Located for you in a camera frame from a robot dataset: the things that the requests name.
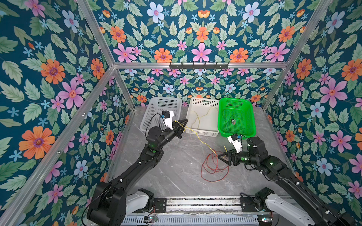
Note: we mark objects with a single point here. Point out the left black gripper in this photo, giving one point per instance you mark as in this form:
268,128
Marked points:
177,131

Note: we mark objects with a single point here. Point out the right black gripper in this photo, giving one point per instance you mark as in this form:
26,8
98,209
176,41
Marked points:
234,157

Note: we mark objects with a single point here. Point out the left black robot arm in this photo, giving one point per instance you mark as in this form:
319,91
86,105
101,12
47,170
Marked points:
111,201

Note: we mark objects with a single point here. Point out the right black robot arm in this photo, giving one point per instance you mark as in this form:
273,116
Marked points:
312,210

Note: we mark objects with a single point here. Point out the cream perforated basket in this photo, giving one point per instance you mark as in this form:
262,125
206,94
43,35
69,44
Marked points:
202,117

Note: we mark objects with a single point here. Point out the white mesh basket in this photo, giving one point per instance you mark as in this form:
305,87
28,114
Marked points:
154,110

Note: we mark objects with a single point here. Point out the green plastic basket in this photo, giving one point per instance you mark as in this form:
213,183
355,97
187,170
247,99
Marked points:
242,111

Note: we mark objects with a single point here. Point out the black hook bar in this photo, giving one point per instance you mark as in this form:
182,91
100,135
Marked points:
206,65

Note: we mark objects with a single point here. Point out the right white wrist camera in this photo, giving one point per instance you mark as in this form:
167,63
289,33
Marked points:
236,140

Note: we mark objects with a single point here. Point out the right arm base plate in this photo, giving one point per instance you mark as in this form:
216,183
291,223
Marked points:
248,205

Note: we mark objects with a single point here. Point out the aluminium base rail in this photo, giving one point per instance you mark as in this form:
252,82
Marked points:
203,210

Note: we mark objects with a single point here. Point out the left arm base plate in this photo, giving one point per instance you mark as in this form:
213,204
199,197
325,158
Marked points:
157,205

